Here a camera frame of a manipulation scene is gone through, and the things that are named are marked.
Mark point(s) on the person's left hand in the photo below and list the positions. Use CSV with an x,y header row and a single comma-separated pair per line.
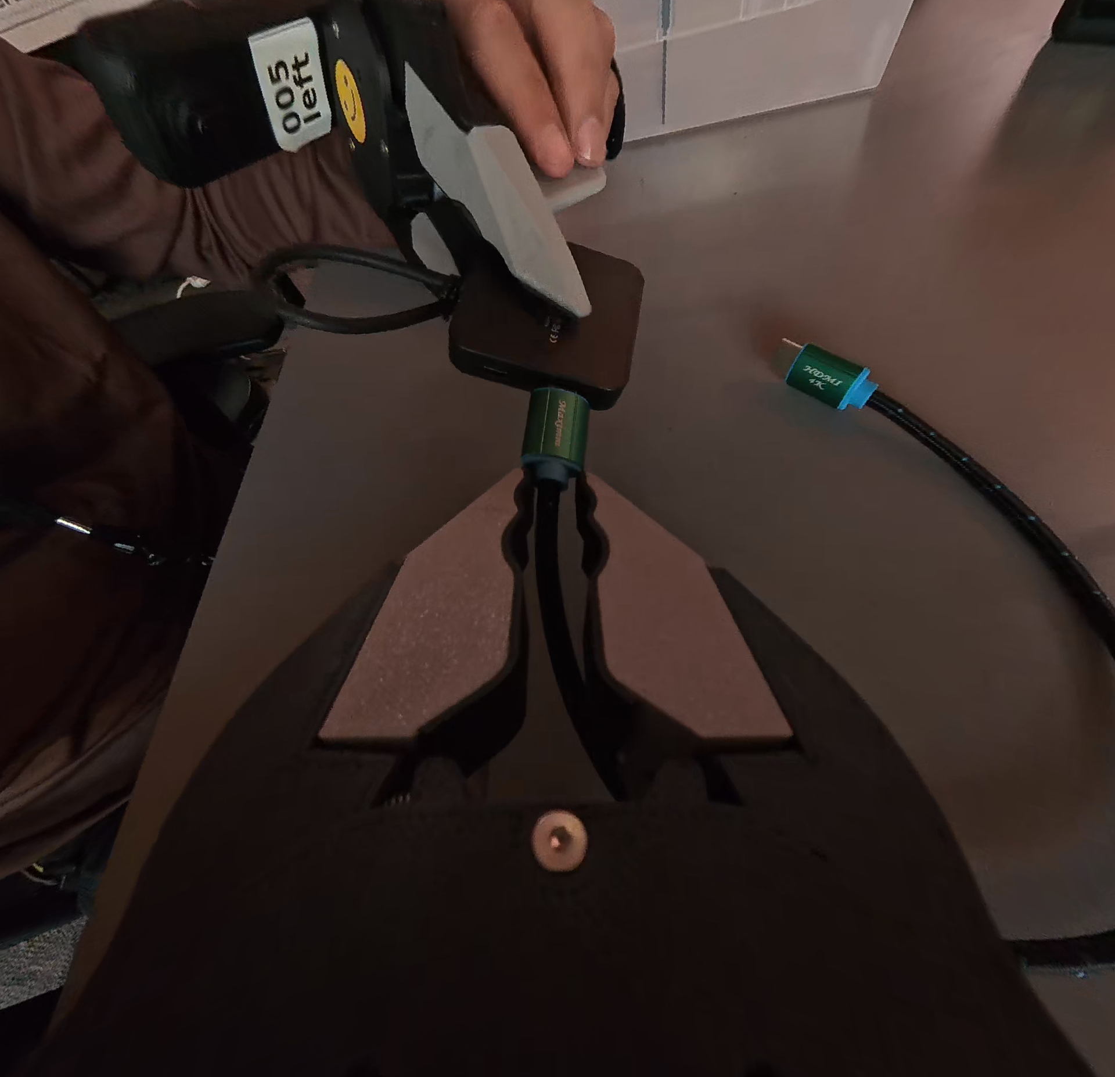
x,y
523,57

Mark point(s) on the dark device with green light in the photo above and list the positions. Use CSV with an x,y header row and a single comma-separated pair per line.
x,y
1089,1

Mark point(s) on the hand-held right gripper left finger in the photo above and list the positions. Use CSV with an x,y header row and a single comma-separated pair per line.
x,y
435,633

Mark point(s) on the clear plastic storage box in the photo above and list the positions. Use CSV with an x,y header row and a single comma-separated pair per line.
x,y
749,40

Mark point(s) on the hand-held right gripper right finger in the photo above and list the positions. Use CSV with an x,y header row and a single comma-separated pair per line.
x,y
679,633

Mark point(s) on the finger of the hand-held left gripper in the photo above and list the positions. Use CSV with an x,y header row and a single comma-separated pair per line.
x,y
514,214
435,249

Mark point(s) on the white printed paper sheet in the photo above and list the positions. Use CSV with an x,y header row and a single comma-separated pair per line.
x,y
61,1

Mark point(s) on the person's brown clothing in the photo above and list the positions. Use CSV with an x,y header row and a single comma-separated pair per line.
x,y
96,397

